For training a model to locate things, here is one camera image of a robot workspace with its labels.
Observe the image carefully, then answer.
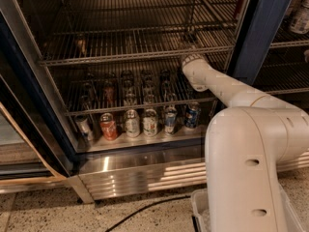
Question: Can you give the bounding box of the blue silver redbull can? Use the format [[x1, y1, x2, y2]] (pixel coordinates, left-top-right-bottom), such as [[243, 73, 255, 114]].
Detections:
[[182, 30, 197, 49]]

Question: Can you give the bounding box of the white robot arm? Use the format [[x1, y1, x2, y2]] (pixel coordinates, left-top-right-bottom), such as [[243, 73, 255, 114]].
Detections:
[[182, 54, 309, 232]]

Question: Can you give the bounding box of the blue silver energy can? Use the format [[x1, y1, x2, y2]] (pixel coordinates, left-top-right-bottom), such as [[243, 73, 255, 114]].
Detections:
[[164, 106, 178, 135]]

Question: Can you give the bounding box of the white green soda can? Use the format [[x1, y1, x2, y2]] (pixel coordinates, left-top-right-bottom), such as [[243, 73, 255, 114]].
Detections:
[[125, 109, 140, 138]]

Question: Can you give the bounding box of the blue pepsi can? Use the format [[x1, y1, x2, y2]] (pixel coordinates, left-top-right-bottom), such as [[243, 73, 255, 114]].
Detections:
[[184, 102, 201, 129]]

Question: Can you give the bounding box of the red cola can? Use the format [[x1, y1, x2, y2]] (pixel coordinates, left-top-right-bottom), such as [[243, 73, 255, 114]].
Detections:
[[99, 113, 118, 140]]

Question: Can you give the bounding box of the silver can far left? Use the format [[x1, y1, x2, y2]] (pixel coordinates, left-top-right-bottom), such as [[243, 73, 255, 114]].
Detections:
[[74, 115, 94, 141]]

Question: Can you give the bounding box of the steel fridge base grille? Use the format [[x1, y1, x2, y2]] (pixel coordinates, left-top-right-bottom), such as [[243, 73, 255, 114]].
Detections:
[[67, 134, 309, 205]]

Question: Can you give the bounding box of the open glass fridge door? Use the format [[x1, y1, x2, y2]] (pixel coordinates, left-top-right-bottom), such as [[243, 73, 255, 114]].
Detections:
[[0, 15, 72, 193]]

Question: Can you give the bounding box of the dark blue fridge pillar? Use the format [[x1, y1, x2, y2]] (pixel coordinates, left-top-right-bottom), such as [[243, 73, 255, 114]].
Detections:
[[227, 0, 291, 85]]

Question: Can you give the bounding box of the white can right compartment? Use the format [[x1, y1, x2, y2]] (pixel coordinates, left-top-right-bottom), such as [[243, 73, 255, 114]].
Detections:
[[289, 0, 309, 34]]

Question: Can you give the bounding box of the clear plastic bin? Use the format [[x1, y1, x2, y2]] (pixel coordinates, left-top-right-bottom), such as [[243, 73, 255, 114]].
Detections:
[[190, 186, 307, 232]]

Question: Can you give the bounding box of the middle wire fridge shelf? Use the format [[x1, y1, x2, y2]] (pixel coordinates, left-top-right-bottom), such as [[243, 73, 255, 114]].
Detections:
[[67, 68, 215, 116]]

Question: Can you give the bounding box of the wire fridge shelf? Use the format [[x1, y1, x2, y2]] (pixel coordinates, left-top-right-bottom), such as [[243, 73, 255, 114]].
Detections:
[[67, 68, 215, 116], [40, 25, 236, 67]]

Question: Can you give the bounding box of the black floor cable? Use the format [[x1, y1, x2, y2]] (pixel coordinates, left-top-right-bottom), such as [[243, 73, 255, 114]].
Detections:
[[104, 194, 191, 232]]

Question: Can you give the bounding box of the upper wire fridge shelf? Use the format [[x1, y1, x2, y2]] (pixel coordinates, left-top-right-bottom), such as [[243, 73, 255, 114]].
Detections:
[[40, 25, 236, 67]]

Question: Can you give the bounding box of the right compartment wire shelf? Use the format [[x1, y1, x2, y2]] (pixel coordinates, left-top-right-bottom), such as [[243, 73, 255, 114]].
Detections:
[[253, 19, 309, 94]]

